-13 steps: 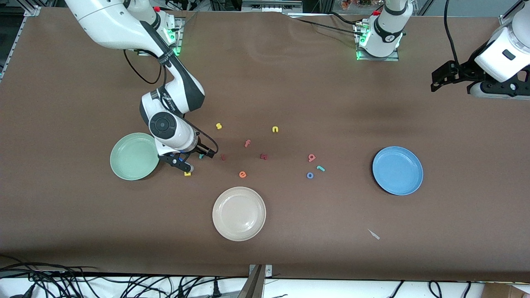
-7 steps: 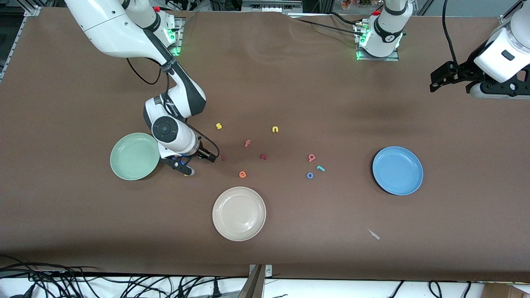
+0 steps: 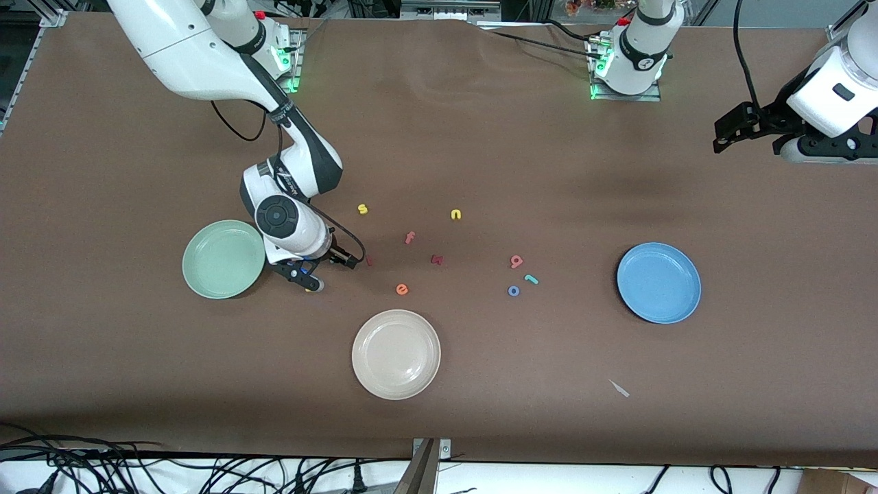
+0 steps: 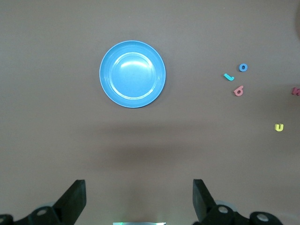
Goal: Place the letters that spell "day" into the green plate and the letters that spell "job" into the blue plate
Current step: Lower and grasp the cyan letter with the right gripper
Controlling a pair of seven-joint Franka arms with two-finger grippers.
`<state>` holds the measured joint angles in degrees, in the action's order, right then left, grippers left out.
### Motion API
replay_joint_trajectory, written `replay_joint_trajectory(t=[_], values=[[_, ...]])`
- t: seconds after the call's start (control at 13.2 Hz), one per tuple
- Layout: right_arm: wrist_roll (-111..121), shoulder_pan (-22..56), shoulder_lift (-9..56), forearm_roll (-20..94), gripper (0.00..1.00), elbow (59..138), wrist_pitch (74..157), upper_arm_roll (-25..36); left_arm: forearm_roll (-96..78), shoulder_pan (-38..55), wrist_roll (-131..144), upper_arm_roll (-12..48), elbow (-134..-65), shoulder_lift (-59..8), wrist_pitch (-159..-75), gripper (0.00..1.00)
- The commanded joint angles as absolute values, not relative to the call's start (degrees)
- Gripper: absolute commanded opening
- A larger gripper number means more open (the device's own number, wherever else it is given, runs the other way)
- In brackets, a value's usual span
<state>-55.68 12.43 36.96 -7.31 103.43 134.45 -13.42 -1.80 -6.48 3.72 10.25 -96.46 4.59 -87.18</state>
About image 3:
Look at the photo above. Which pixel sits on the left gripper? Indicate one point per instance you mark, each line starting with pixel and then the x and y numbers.
pixel 774 115

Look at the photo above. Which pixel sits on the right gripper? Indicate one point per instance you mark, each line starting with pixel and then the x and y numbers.
pixel 335 254

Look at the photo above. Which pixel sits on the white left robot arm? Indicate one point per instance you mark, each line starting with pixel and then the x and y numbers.
pixel 638 62

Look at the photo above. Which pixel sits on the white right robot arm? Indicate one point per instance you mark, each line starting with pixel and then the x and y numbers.
pixel 178 48

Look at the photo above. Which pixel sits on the beige plastic plate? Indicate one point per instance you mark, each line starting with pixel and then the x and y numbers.
pixel 396 355

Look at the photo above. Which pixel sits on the light green plastic plate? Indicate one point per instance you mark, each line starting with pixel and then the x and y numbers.
pixel 223 261

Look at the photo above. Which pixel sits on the brown table cover sheet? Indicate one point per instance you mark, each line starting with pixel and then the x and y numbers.
pixel 480 137

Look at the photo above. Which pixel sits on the blue plastic plate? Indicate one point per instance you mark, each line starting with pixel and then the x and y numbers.
pixel 658 283

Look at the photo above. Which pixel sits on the orange artificial flowers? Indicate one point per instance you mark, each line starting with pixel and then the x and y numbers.
pixel 590 7

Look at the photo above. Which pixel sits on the grey metal equipment box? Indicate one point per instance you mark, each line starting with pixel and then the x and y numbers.
pixel 449 8

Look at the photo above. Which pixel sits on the small white paper scrap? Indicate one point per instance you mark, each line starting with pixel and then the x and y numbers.
pixel 619 388

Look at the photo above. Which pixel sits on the cardboard box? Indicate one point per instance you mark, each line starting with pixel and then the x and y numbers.
pixel 837 484

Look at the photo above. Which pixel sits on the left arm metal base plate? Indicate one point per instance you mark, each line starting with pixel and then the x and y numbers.
pixel 651 92

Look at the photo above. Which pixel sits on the aluminium frame profile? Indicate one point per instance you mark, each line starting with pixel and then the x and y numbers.
pixel 840 27
pixel 51 15

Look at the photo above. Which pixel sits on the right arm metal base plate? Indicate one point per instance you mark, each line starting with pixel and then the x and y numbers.
pixel 291 68

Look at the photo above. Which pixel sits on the small metal bracket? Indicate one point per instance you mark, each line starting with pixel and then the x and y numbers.
pixel 444 449

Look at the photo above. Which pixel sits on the brown wooden post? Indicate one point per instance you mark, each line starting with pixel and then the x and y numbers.
pixel 418 473

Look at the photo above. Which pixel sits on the aluminium frame rail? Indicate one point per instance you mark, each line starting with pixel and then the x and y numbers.
pixel 17 82

